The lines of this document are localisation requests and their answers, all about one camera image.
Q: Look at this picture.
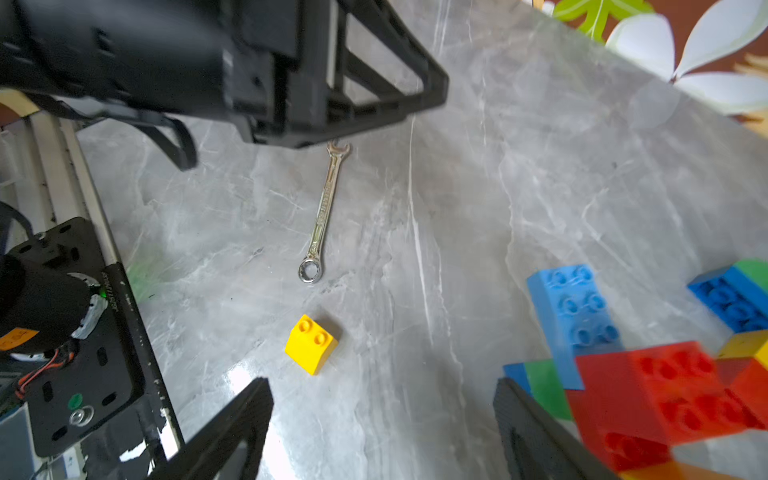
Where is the blue square brick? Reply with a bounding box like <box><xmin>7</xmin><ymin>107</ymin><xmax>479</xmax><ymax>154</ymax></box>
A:
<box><xmin>503</xmin><ymin>362</ymin><xmax>532</xmax><ymax>395</ymax></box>

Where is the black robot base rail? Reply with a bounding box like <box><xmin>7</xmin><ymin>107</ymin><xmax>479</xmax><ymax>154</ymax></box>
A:
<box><xmin>1</xmin><ymin>217</ymin><xmax>175</xmax><ymax>479</ymax></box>

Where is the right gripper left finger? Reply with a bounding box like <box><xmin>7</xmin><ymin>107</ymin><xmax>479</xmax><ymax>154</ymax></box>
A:
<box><xmin>149</xmin><ymin>378</ymin><xmax>274</xmax><ymax>480</ymax></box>

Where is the yellow square brick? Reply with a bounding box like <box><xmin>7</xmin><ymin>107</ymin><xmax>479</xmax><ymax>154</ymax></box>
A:
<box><xmin>717</xmin><ymin>329</ymin><xmax>768</xmax><ymax>369</ymax></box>
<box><xmin>619</xmin><ymin>461</ymin><xmax>741</xmax><ymax>480</ymax></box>
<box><xmin>284</xmin><ymin>315</ymin><xmax>338</xmax><ymax>376</ymax></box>

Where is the red square brick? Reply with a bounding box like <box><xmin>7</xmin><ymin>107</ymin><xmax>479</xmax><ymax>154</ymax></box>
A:
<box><xmin>716</xmin><ymin>358</ymin><xmax>767</xmax><ymax>430</ymax></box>

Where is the silver combination wrench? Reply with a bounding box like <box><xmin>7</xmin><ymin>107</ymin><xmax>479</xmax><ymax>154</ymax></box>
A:
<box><xmin>298</xmin><ymin>141</ymin><xmax>352</xmax><ymax>284</ymax></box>

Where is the light blue long brick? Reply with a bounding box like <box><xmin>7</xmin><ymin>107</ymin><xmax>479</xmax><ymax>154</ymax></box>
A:
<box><xmin>527</xmin><ymin>264</ymin><xmax>624</xmax><ymax>390</ymax></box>

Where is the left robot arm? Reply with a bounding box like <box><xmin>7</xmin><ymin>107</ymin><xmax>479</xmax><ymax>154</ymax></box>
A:
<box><xmin>1</xmin><ymin>1</ymin><xmax>449</xmax><ymax>171</ymax></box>

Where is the dark blue long brick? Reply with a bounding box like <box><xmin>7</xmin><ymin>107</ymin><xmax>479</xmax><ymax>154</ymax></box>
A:
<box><xmin>688</xmin><ymin>263</ymin><xmax>767</xmax><ymax>333</ymax></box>

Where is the green square brick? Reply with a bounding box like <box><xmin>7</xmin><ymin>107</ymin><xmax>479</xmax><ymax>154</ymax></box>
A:
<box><xmin>524</xmin><ymin>359</ymin><xmax>573</xmax><ymax>421</ymax></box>
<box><xmin>734</xmin><ymin>259</ymin><xmax>768</xmax><ymax>291</ymax></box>

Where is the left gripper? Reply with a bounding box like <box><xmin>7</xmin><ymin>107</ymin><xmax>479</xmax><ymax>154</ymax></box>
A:
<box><xmin>221</xmin><ymin>1</ymin><xmax>449</xmax><ymax>149</ymax></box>

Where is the red long brick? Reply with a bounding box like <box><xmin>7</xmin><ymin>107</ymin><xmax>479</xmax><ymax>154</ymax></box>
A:
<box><xmin>565</xmin><ymin>342</ymin><xmax>765</xmax><ymax>473</ymax></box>

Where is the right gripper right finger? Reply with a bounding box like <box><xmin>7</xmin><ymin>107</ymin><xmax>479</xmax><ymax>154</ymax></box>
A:
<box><xmin>493</xmin><ymin>378</ymin><xmax>617</xmax><ymax>480</ymax></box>

